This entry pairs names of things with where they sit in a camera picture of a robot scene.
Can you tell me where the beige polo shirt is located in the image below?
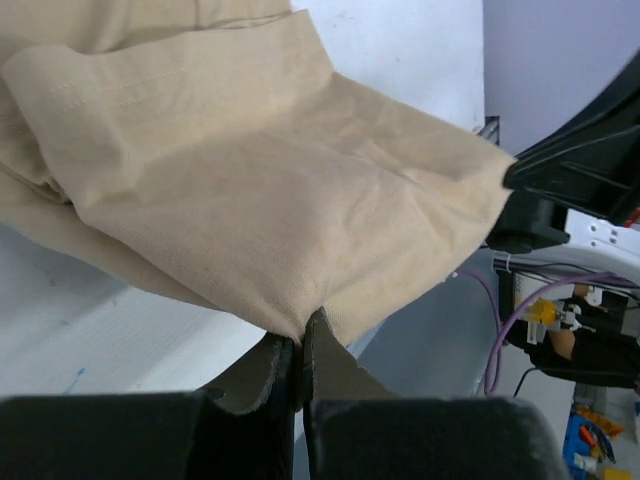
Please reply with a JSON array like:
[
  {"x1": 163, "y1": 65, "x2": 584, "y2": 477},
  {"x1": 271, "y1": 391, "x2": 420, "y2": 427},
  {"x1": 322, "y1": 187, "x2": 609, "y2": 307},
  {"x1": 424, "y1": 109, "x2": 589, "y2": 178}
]
[{"x1": 1, "y1": 1, "x2": 512, "y2": 344}]

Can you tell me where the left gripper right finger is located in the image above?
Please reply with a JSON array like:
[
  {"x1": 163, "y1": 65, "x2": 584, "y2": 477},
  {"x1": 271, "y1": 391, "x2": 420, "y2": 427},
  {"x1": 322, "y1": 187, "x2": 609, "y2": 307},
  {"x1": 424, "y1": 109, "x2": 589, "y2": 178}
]
[{"x1": 302, "y1": 309, "x2": 569, "y2": 479}]

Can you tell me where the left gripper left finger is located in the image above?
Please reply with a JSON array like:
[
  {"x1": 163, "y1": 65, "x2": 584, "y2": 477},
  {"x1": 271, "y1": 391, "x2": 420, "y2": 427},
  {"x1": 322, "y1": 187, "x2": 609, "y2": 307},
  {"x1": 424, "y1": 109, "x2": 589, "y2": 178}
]
[{"x1": 1, "y1": 334, "x2": 295, "y2": 479}]

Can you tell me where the yellow connector device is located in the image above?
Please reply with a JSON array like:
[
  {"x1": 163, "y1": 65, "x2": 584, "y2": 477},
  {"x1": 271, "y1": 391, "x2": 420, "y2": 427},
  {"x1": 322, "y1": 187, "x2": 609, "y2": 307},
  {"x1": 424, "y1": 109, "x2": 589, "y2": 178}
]
[{"x1": 523, "y1": 298, "x2": 582, "y2": 345}]

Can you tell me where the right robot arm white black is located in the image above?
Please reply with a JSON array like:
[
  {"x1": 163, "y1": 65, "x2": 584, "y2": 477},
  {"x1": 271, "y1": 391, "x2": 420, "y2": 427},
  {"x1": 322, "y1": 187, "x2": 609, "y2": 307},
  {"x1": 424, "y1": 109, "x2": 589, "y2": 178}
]
[{"x1": 487, "y1": 56, "x2": 639, "y2": 283}]

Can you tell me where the operator hand in background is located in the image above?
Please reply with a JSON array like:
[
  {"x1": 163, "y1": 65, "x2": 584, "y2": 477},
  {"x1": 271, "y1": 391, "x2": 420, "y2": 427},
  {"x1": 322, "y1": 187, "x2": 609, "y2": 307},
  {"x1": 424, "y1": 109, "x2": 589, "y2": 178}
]
[{"x1": 548, "y1": 284, "x2": 595, "y2": 363}]

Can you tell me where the blue and yellow toolbox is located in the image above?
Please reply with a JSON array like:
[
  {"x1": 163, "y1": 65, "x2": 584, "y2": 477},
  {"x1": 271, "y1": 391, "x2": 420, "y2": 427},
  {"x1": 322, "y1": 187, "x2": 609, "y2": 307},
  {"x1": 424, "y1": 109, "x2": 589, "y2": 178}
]
[{"x1": 562, "y1": 404, "x2": 633, "y2": 480}]

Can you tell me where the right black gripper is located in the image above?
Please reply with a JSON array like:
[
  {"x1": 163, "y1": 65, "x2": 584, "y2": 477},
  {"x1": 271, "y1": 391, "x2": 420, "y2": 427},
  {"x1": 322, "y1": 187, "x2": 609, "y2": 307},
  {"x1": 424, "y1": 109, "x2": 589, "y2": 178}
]
[{"x1": 487, "y1": 55, "x2": 639, "y2": 254}]

